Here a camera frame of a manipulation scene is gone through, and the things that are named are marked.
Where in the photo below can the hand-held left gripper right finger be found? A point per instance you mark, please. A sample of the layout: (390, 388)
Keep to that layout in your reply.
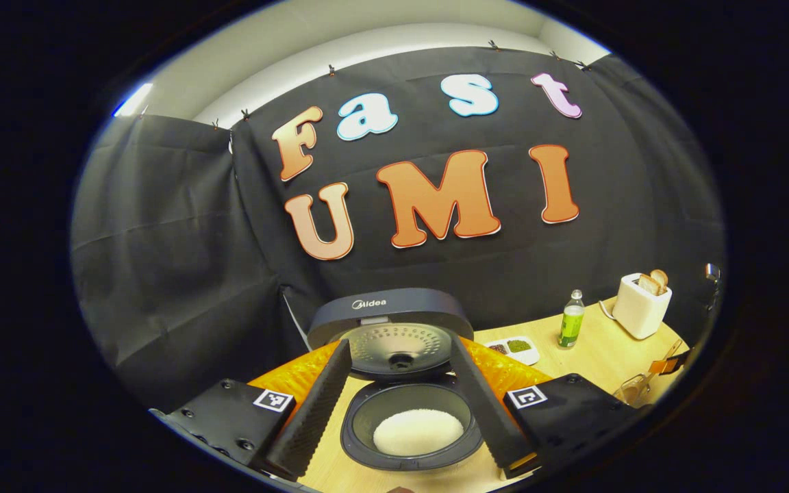
(487, 411)

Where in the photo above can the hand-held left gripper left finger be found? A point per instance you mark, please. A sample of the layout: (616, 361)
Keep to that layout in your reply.
(316, 411)

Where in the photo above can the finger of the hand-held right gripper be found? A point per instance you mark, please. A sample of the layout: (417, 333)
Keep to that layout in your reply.
(668, 363)

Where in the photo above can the white rice heap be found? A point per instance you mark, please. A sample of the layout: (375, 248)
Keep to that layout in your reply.
(418, 433)

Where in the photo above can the dark grey rice cooker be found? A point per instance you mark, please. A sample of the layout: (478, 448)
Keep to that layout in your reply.
(394, 315)

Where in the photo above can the toast bread slice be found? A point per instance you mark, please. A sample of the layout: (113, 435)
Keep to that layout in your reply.
(648, 285)
(659, 277)

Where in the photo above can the white toaster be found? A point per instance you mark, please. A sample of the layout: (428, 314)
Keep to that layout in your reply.
(637, 311)

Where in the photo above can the white divided bean dish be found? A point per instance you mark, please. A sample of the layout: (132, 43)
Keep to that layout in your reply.
(518, 348)

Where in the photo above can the green drink bottle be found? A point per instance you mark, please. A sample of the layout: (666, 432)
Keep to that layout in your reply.
(570, 325)

